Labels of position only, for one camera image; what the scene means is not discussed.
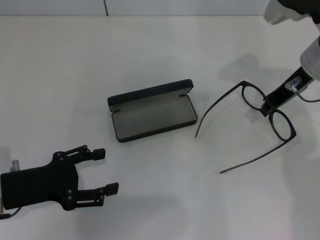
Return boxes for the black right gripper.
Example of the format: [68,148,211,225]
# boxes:
[261,66,315,118]

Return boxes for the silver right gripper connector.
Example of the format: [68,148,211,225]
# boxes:
[284,76,301,91]

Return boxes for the black glasses case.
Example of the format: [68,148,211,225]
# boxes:
[106,78,198,144]

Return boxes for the left gripper cable with plug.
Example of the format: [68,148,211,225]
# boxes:
[0,206,21,219]

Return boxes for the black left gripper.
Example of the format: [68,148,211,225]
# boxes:
[0,144,120,212]

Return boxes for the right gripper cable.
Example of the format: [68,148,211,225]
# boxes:
[294,87,320,104]

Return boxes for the black framed glasses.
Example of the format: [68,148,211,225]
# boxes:
[194,80,298,174]

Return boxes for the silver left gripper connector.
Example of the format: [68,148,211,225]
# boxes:
[10,159,21,173]

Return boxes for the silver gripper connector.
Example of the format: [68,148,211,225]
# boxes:
[284,76,301,91]
[10,159,21,173]

